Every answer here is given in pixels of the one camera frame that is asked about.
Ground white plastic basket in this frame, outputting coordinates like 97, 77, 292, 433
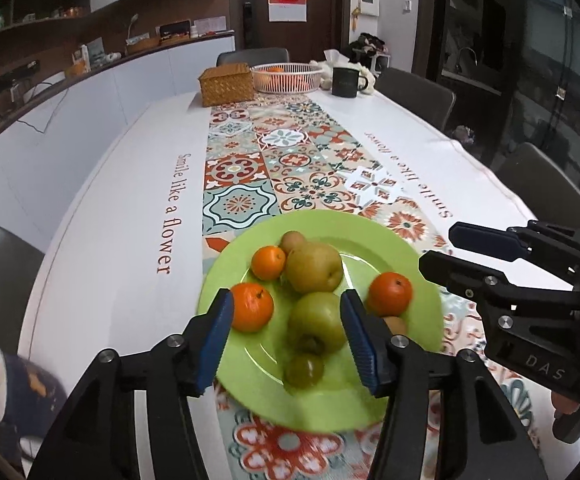
250, 62, 323, 94

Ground dark glass sliding door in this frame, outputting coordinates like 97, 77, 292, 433
430, 0, 580, 201

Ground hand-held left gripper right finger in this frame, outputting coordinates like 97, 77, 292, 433
339, 289, 550, 480

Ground small green citrus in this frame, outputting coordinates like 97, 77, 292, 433
283, 352, 325, 389

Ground yellow-green pear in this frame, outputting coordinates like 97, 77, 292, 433
285, 241, 344, 294

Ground person's right hand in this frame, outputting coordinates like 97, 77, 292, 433
551, 394, 580, 423

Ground grey chair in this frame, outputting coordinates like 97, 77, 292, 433
0, 225, 46, 361
494, 142, 580, 236
376, 66, 456, 133
216, 47, 291, 67

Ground brown kiwi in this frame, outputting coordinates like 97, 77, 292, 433
278, 230, 305, 256
381, 315, 409, 337

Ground small orange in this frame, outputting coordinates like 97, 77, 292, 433
251, 245, 287, 281

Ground green plate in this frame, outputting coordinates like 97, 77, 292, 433
197, 210, 444, 435

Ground black mug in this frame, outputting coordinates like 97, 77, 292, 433
331, 65, 369, 98

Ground red and black box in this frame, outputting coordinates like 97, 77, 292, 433
159, 20, 192, 43

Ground dark bag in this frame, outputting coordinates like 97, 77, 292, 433
345, 32, 388, 61

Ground large green apple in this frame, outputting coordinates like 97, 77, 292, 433
288, 292, 348, 356

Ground patterned table runner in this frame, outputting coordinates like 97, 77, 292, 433
202, 100, 540, 480

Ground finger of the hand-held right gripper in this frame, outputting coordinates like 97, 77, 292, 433
448, 220, 580, 273
419, 251, 580, 336

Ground dark brown door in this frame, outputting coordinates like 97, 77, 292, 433
235, 0, 351, 61

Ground woven wicker basket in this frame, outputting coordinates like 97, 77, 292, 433
198, 61, 255, 107

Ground large orange with stem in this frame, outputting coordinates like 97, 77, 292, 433
230, 283, 275, 333

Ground dark blue mug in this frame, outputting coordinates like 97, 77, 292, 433
0, 344, 68, 453

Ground wooden wall shelves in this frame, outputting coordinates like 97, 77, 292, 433
0, 0, 93, 43

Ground black cable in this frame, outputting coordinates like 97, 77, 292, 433
15, 77, 71, 135

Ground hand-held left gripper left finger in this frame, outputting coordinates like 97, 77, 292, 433
27, 287, 235, 480

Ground white kitchen counter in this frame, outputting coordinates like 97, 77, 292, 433
0, 30, 235, 221

